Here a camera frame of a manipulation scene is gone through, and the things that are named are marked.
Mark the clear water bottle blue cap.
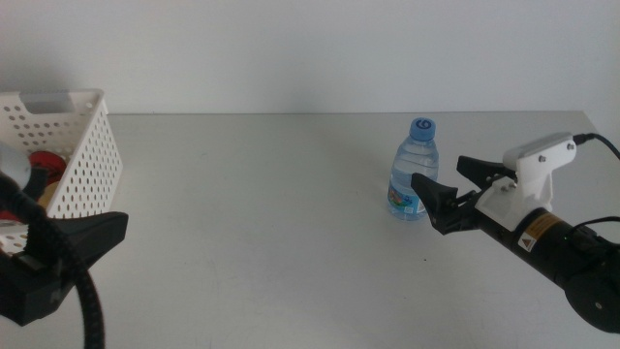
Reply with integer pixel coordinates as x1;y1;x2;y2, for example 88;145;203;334
387;116;441;223

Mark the yellow tea bottle green label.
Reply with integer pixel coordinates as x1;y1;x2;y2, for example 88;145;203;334
36;179;63;210

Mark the red soda can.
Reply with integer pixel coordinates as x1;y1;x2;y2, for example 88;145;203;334
0;150;68;223

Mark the white perforated plastic basket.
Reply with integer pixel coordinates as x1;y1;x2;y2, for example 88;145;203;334
0;88;124;256

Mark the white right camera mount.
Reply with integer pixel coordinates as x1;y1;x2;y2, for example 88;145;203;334
473;140;578;233

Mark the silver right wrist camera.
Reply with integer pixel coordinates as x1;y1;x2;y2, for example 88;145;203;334
502;131;577;161

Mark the braided black left camera cable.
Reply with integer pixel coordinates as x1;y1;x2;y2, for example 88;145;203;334
0;167;107;349

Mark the black right camera cable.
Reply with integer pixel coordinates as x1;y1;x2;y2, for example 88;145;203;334
573;132;620;162

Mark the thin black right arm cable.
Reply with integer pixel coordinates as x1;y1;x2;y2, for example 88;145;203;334
564;215;620;237

